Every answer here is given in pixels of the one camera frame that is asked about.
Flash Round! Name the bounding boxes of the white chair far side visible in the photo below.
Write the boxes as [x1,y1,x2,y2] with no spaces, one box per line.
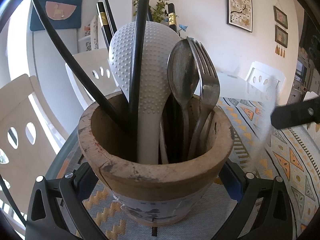
[246,61,285,95]

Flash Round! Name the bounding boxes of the patterned blue orange table mat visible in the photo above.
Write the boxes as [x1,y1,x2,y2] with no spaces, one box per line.
[56,96,320,240]

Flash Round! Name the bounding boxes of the black chopstick long curved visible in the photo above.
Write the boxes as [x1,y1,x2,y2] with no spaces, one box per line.
[168,3,177,32]

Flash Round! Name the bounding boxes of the black chopstick gold tip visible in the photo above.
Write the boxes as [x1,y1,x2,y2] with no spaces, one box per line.
[104,0,117,35]

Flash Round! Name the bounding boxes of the brown wooden utensil holder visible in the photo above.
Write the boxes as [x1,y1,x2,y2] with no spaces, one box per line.
[78,103,234,226]

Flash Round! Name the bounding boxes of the silver metal fork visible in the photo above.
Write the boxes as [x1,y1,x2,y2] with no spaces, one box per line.
[187,37,220,160]

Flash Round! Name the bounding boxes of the silver metal spoon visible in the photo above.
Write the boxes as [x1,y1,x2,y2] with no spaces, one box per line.
[167,38,199,159]

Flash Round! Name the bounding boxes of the white dotted rice paddle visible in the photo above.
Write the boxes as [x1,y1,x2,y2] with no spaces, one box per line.
[108,21,180,164]

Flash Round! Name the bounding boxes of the framed floral wall art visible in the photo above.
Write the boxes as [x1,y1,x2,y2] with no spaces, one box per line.
[227,0,253,33]

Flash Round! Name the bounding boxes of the black chopstick gold band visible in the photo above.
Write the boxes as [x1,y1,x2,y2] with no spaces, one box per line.
[128,0,155,120]
[97,2,112,49]

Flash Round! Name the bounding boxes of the blue orange wall hanging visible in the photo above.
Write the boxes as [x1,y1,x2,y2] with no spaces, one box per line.
[39,0,82,29]

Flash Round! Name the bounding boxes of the white chair with cutouts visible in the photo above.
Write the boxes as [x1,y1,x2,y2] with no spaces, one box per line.
[65,48,120,110]

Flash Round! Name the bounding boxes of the small framed pictures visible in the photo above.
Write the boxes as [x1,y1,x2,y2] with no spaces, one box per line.
[273,5,289,58]

